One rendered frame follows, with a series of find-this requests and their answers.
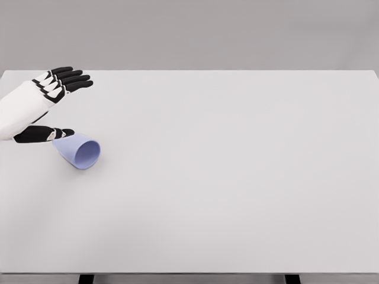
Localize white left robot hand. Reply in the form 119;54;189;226
0;66;94;144

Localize lavender blue cup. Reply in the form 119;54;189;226
52;133;101;171

